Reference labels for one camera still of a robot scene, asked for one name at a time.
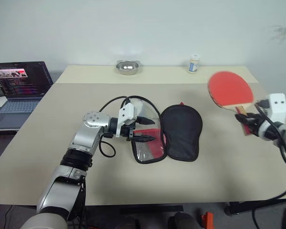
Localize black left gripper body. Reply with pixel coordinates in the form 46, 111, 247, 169
121, 116, 140, 143

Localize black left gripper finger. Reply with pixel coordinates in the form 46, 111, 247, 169
136, 115, 156, 126
133, 135, 156, 144

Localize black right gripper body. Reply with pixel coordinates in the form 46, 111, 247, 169
248, 112, 266, 137

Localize red table tennis paddle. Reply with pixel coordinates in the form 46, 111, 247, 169
207, 71, 255, 136

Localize black and red paddle case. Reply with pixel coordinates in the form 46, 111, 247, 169
131, 102, 204, 165

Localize small steel bowl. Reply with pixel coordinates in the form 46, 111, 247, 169
115, 60, 142, 76

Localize small white plastic bottle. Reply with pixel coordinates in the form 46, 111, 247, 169
188, 53, 201, 74

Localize dark rounded shape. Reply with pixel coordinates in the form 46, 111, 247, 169
168, 211, 201, 229

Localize orange clamp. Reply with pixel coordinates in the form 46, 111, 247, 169
201, 211, 214, 229

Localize open blue laptop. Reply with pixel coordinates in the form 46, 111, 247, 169
0, 61, 54, 131

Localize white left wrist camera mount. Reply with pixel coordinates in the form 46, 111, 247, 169
115, 103, 136, 138

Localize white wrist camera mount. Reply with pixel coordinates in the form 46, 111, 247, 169
257, 93, 286, 141
115, 103, 136, 138

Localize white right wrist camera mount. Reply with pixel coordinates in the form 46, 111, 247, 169
257, 93, 286, 141

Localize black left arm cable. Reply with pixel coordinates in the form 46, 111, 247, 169
99, 95, 169, 158

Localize thin black floor cable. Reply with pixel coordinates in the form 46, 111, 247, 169
3, 205, 13, 229

